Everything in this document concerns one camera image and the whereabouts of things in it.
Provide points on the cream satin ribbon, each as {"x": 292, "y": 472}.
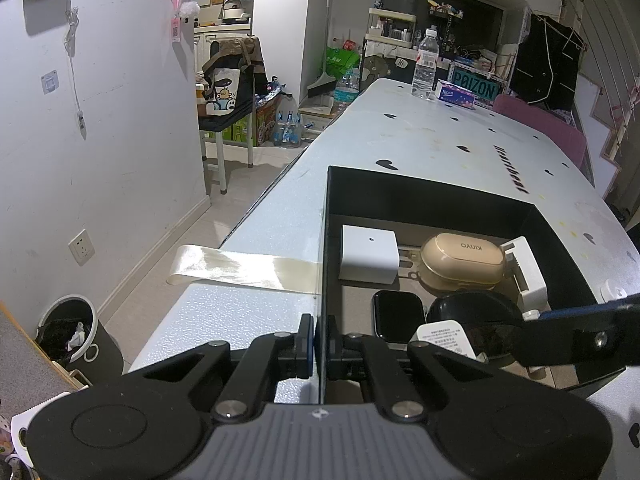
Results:
{"x": 245, "y": 272}

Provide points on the green plastic bag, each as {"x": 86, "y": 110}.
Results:
{"x": 342, "y": 60}

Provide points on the black smartwatch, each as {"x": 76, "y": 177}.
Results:
{"x": 397, "y": 317}

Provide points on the white plug adapter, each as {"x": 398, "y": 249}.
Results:
{"x": 525, "y": 272}

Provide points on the small white table clip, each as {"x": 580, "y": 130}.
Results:
{"x": 612, "y": 291}

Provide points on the black jacket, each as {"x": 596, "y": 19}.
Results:
{"x": 547, "y": 70}

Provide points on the chair with hung clothes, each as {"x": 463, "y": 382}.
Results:
{"x": 212, "y": 125}

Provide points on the printed cardboard carton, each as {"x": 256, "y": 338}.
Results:
{"x": 265, "y": 120}

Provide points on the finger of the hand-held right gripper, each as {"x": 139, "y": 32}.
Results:
{"x": 570, "y": 312}
{"x": 555, "y": 347}

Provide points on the cartoon print tote bag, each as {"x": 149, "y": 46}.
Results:
{"x": 227, "y": 90}

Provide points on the white shelf rack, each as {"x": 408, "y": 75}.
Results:
{"x": 390, "y": 27}

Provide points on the clear water bottle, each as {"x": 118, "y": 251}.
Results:
{"x": 426, "y": 67}

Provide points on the purple tissue box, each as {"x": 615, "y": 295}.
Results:
{"x": 455, "y": 94}

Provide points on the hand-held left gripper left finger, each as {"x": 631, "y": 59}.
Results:
{"x": 306, "y": 355}

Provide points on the teal lettered box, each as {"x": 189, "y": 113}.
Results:
{"x": 477, "y": 89}

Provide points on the black storage box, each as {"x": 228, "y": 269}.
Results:
{"x": 425, "y": 195}

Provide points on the black oval case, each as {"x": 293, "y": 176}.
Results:
{"x": 470, "y": 305}

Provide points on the pack of small bottles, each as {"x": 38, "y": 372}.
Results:
{"x": 289, "y": 130}

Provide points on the large water bottle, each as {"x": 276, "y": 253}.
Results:
{"x": 346, "y": 92}

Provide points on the white cube charger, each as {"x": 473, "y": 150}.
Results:
{"x": 367, "y": 255}

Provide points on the black trash bin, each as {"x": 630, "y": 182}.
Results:
{"x": 102, "y": 345}

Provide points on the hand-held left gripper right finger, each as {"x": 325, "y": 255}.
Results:
{"x": 334, "y": 355}

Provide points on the beige earbuds case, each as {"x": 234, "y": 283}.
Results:
{"x": 460, "y": 260}

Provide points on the white wall socket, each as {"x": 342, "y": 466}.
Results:
{"x": 81, "y": 247}

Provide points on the broom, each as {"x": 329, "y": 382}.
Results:
{"x": 322, "y": 85}

